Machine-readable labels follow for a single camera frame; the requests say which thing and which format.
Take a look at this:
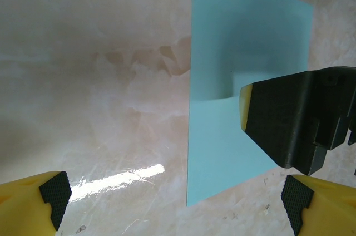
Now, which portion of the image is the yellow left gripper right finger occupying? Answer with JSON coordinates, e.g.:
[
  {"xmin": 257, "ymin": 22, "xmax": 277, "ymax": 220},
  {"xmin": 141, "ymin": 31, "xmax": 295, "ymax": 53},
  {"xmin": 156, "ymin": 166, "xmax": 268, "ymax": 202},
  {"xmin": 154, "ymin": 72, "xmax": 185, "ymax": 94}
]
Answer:
[{"xmin": 280, "ymin": 174, "xmax": 356, "ymax": 236}]

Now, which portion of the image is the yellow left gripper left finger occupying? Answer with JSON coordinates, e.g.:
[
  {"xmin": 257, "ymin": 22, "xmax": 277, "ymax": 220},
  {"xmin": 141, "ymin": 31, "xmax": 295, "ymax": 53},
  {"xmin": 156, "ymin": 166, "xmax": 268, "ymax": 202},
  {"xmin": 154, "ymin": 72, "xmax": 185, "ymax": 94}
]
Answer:
[{"xmin": 0, "ymin": 171, "xmax": 72, "ymax": 236}]

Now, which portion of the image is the teal cloth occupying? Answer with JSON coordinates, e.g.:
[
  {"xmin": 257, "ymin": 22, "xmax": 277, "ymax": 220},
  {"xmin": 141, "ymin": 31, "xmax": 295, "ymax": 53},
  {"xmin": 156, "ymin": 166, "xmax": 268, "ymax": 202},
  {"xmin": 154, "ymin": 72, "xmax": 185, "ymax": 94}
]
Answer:
[{"xmin": 185, "ymin": 0, "xmax": 314, "ymax": 208}]

